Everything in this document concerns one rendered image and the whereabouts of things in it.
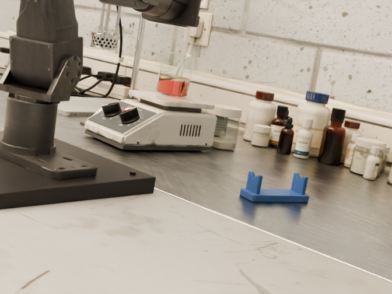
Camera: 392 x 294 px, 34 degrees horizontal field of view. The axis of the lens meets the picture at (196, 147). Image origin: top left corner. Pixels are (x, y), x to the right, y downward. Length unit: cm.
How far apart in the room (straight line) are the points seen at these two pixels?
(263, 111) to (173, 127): 32
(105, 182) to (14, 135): 13
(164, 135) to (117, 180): 33
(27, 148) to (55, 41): 13
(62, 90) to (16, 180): 14
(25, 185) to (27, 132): 11
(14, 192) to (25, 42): 21
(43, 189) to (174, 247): 16
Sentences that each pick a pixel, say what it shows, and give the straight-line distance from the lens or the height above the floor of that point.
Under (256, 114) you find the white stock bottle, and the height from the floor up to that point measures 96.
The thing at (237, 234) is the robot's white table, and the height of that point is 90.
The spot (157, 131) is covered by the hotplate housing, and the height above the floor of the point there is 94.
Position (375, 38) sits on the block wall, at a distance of 145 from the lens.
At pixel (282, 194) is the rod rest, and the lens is 91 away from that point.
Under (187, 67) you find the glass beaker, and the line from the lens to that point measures 118.
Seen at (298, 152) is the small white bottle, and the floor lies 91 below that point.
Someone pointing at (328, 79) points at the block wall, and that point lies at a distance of 149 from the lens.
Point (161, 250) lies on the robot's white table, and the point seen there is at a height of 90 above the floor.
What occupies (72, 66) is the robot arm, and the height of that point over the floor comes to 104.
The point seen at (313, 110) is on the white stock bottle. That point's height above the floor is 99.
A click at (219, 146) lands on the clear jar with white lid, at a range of 123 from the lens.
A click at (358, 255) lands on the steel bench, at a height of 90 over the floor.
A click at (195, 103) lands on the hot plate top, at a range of 115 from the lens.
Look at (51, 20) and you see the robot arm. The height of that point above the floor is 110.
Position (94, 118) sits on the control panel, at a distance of 116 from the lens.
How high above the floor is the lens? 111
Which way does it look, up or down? 10 degrees down
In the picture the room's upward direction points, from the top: 9 degrees clockwise
